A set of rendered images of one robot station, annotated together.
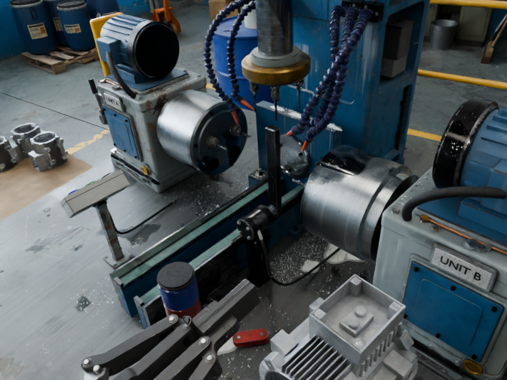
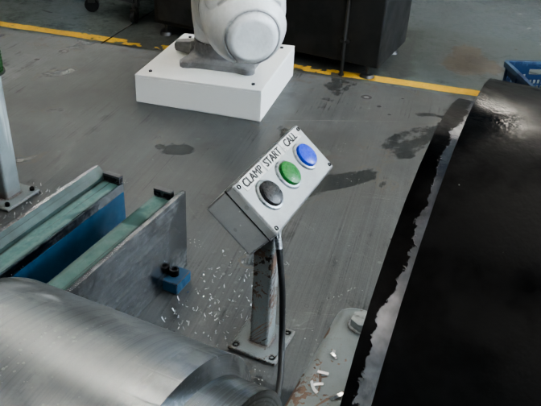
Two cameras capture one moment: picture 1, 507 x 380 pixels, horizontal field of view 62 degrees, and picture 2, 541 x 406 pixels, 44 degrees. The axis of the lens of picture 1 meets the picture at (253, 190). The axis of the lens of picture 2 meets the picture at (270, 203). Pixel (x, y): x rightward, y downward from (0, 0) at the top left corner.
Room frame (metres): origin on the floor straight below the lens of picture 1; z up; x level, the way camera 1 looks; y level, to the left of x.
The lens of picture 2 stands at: (1.56, 0.16, 1.44)
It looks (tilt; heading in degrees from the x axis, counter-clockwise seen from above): 32 degrees down; 156
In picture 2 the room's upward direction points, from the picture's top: 3 degrees clockwise
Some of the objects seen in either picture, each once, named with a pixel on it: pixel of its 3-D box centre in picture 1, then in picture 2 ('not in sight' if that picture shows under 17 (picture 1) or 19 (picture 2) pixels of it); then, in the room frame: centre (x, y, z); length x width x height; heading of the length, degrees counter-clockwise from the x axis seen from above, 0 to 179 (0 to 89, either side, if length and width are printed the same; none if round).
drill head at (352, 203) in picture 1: (369, 206); not in sight; (0.82, -0.28, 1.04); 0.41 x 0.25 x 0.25; 43
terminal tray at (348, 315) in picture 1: (355, 323); not in sight; (0.43, -0.15, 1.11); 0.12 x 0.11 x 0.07; 130
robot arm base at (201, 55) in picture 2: not in sight; (219, 46); (0.08, 0.65, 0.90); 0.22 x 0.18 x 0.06; 53
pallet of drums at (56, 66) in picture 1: (72, 25); not in sight; (5.71, 2.13, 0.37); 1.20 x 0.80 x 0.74; 138
